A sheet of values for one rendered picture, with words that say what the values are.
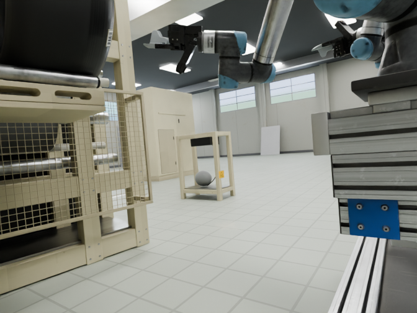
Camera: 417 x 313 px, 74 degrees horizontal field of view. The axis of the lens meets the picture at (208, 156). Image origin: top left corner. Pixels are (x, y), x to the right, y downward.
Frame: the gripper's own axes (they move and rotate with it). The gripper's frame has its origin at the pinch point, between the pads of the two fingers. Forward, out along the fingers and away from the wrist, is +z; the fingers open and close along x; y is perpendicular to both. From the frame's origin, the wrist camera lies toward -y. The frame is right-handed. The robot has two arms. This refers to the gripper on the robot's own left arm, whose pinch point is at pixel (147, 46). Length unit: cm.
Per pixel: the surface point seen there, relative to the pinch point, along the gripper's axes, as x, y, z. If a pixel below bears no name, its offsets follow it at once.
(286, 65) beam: -1142, -72, -276
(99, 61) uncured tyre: 2.3, -5.4, 17.3
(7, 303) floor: 22, -108, 64
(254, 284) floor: 12, -97, -46
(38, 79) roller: 17.5, -10.5, 31.2
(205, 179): -198, -152, -8
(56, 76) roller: 13.5, -10.0, 27.5
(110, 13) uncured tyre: 0.8, 10.2, 12.0
